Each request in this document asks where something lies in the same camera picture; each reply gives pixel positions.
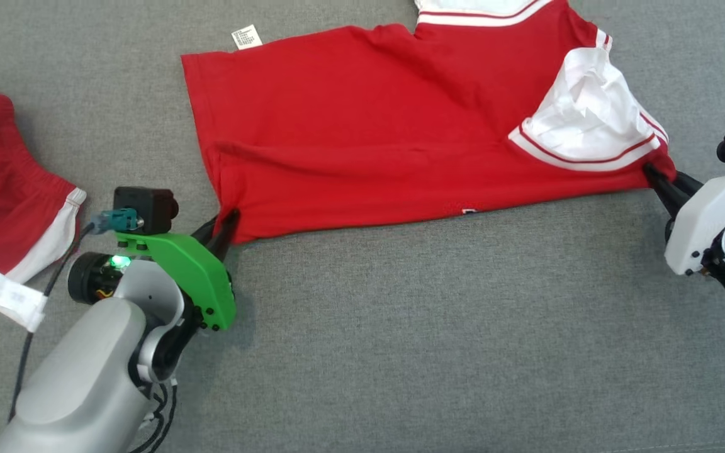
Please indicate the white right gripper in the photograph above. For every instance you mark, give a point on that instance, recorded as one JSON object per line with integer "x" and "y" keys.
{"x": 696, "y": 226}

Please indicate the red basketball jersey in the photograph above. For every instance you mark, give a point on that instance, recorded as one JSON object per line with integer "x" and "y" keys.
{"x": 369, "y": 126}

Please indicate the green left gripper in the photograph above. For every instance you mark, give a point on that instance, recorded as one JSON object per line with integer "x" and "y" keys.
{"x": 192, "y": 277}

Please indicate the grey fabric sofa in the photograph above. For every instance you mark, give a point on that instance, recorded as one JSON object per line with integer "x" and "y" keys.
{"x": 432, "y": 346}

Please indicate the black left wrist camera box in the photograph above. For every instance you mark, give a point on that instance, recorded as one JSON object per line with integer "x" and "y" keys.
{"x": 145, "y": 207}

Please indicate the teal left camera connector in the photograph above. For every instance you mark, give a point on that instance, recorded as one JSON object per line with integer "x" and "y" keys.
{"x": 117, "y": 220}

